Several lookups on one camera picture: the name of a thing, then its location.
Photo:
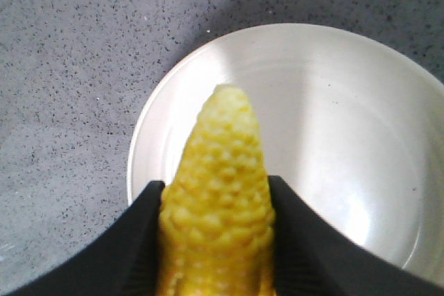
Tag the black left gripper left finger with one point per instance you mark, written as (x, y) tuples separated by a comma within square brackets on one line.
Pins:
[(121, 261)]

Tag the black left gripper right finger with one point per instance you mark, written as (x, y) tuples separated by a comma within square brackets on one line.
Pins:
[(313, 258)]

